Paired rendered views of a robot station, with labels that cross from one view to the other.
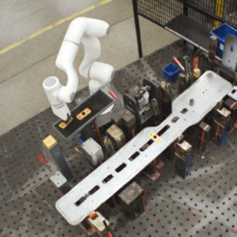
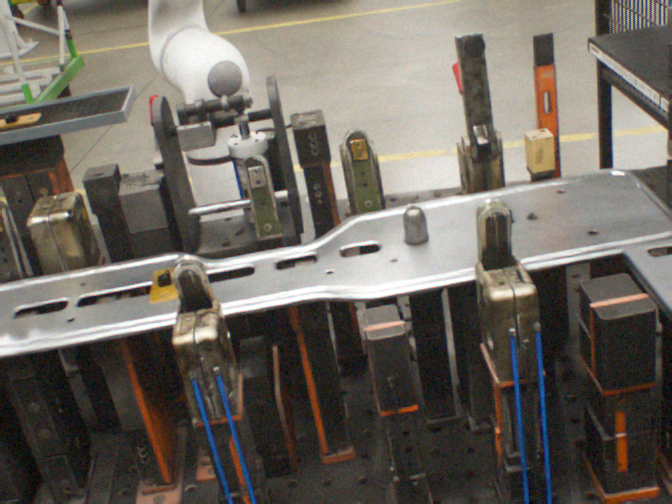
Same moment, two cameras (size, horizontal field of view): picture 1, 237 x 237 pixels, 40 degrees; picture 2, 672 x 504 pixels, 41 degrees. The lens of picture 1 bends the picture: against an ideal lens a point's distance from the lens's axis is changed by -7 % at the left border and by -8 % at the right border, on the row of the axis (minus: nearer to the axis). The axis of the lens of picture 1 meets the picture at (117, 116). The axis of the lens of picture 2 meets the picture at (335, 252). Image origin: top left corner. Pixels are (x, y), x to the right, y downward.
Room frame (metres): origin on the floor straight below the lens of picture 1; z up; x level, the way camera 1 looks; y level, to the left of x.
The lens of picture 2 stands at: (0.34, -0.96, 1.56)
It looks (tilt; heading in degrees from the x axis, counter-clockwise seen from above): 28 degrees down; 33
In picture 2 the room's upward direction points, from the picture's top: 10 degrees counter-clockwise
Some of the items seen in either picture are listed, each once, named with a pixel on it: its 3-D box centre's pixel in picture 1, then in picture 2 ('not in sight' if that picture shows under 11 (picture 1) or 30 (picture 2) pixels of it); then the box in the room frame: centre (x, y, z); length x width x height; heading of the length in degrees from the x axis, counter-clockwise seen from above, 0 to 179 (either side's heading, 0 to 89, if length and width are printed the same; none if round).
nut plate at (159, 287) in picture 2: (155, 137); (165, 281); (1.10, -0.19, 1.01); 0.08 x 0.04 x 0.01; 33
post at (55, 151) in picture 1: (60, 161); not in sight; (1.12, 0.40, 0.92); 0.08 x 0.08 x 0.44; 33
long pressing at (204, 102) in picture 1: (153, 141); (151, 293); (1.09, -0.18, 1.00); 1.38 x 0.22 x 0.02; 123
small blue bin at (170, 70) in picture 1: (171, 72); not in sight; (1.82, -0.48, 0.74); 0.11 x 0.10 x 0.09; 123
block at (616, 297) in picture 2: (228, 116); (616, 390); (1.24, -0.74, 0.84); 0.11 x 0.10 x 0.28; 33
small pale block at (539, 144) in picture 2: (195, 87); (545, 246); (1.51, -0.58, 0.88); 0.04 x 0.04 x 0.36; 33
